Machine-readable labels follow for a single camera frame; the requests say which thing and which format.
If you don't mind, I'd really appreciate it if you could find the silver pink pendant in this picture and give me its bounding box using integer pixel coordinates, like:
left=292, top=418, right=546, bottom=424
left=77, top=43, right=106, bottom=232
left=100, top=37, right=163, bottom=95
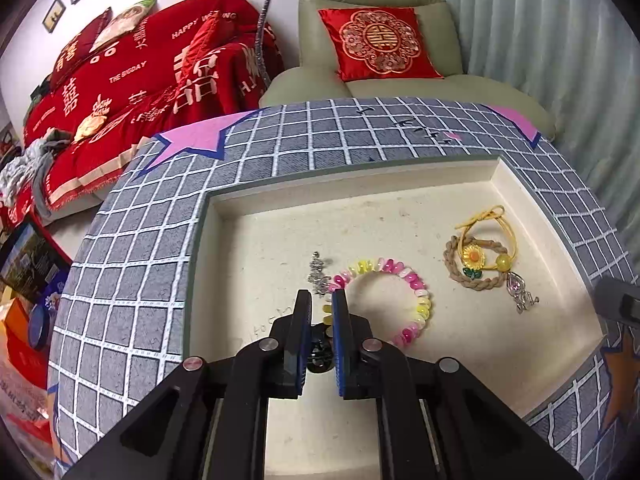
left=506, top=271, right=539, bottom=313

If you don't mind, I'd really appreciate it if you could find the yellow cord sunflower bracelet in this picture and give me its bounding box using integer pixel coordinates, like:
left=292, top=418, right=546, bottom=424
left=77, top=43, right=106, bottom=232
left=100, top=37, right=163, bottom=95
left=453, top=204, right=519, bottom=281

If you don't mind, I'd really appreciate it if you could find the pink yellow beaded bracelet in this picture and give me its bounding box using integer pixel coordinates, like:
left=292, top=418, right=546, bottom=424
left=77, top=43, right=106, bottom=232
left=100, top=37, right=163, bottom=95
left=322, top=257, right=433, bottom=347

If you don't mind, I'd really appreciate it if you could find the silver rhinestone earring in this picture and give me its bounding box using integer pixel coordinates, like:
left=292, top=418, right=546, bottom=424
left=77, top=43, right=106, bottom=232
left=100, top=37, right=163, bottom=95
left=307, top=252, right=330, bottom=296

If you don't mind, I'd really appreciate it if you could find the orange star patch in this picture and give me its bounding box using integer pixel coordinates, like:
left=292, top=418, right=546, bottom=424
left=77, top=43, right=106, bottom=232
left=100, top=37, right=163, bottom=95
left=601, top=325, right=639, bottom=434

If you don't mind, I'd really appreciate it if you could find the grey grid tablecloth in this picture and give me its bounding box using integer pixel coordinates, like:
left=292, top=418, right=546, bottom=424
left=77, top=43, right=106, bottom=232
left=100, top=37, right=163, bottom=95
left=48, top=96, right=639, bottom=478

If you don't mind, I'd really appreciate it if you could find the orange box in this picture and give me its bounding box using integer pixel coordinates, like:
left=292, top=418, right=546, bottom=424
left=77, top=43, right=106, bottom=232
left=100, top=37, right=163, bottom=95
left=1, top=298, right=52, bottom=444

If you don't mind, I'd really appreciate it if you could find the pink star patch right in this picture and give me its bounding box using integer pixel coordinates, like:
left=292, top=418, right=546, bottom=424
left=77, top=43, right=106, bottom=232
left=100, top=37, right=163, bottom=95
left=484, top=105, right=542, bottom=150

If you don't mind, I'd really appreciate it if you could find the pink star patch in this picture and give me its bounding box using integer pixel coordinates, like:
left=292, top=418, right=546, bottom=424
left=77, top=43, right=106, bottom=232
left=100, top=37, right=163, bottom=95
left=484, top=105, right=542, bottom=150
left=136, top=110, right=260, bottom=179

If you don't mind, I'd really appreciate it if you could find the framed landscape picture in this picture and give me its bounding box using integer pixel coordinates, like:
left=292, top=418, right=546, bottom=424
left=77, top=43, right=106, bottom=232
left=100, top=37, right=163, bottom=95
left=1, top=214, right=72, bottom=304

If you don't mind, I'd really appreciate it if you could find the teal curtain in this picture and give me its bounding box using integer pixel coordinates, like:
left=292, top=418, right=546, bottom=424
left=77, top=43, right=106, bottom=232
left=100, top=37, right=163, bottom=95
left=447, top=0, right=639, bottom=259

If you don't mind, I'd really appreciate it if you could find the pink star patch left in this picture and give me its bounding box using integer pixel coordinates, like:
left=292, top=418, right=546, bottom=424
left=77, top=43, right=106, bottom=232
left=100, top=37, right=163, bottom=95
left=136, top=110, right=260, bottom=179

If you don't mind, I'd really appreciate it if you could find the grey clothes pile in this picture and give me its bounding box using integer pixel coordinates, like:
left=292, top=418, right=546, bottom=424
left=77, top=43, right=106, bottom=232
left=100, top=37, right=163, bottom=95
left=1, top=128, right=73, bottom=226

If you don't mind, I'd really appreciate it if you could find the red embroidered cushion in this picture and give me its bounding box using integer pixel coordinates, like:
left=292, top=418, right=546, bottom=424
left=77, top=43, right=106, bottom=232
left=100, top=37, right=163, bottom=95
left=319, top=6, right=442, bottom=82

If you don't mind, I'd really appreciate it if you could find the red bed blanket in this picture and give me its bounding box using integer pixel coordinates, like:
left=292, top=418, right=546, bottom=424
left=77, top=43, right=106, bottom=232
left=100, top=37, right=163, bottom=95
left=23, top=0, right=266, bottom=221

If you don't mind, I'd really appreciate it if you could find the red pillow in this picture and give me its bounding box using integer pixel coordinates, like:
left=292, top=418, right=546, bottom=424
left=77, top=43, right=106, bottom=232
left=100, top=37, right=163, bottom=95
left=49, top=6, right=113, bottom=91

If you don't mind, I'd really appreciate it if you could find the cartoon print pillow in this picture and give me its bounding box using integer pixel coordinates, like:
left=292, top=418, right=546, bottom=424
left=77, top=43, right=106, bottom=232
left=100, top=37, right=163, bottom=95
left=90, top=0, right=157, bottom=53

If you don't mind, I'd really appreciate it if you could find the green armchair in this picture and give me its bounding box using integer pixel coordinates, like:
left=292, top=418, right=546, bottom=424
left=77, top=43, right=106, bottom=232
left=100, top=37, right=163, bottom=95
left=260, top=0, right=556, bottom=139

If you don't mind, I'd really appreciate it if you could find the braided rope bracelet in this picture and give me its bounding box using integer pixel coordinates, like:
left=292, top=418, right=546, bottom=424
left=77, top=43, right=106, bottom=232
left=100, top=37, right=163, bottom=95
left=442, top=234, right=512, bottom=292

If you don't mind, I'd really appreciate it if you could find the hanging braided cable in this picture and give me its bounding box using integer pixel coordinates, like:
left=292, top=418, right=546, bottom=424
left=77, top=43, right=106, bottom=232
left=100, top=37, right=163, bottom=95
left=252, top=0, right=284, bottom=89

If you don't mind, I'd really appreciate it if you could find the small picture frame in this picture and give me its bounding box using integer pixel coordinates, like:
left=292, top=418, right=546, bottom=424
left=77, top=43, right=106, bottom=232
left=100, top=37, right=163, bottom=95
left=42, top=0, right=66, bottom=34

